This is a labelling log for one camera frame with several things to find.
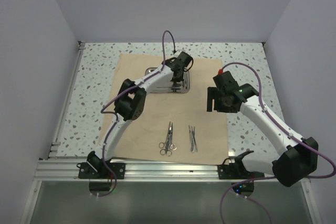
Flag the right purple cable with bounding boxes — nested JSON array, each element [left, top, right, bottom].
[[217, 62, 336, 224]]

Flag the aluminium rail frame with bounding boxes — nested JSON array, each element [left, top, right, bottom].
[[23, 41, 313, 223]]

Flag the beige cloth wrap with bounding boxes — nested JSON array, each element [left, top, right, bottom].
[[113, 58, 228, 165]]

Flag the steel forceps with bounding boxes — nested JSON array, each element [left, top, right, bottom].
[[158, 86, 183, 92]]

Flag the steel scissors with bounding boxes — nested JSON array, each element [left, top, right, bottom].
[[166, 122, 177, 151]]

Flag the steel scalpel handle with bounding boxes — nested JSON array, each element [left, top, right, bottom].
[[188, 125, 194, 153], [189, 126, 198, 153]]

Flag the steel hemostat clamp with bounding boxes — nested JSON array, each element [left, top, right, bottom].
[[159, 122, 172, 156]]

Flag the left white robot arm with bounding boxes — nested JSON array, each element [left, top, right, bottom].
[[87, 52, 194, 178]]

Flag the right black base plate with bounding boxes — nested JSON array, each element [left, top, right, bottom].
[[217, 163, 265, 180]]

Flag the purple cable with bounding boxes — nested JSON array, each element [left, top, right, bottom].
[[217, 62, 336, 224], [101, 30, 177, 197]]

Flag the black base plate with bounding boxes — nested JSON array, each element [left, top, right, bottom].
[[76, 162, 126, 179], [217, 163, 265, 180]]

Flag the steel instrument tray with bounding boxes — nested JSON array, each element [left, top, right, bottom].
[[140, 66, 191, 93]]

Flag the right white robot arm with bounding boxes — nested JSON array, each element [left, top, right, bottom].
[[207, 70, 319, 187]]

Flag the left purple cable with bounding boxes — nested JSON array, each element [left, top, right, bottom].
[[101, 30, 177, 197]]

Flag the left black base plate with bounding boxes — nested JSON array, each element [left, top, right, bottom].
[[76, 162, 126, 179]]

